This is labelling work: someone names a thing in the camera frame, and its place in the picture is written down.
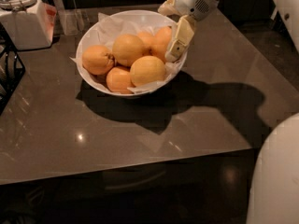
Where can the white ceramic bowl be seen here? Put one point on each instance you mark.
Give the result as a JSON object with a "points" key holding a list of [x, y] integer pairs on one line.
{"points": [[87, 35]]}

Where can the small orange at back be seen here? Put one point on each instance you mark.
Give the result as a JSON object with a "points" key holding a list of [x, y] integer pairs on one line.
{"points": [[147, 39]]}

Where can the red and white packet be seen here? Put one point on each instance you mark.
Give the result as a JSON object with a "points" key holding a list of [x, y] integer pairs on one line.
{"points": [[51, 13]]}

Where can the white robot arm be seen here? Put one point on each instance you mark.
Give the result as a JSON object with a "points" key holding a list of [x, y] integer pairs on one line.
{"points": [[274, 192]]}

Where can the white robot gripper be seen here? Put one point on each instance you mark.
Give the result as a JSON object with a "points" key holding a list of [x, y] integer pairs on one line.
{"points": [[192, 0]]}

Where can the black wire rack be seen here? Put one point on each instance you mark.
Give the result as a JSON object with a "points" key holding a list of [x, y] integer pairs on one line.
{"points": [[12, 68]]}

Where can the white ceramic clip-top jar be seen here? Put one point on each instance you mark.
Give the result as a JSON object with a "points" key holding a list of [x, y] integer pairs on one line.
{"points": [[25, 23]]}

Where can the clear plastic container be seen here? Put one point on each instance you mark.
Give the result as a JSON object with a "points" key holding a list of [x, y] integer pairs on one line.
{"points": [[73, 21]]}

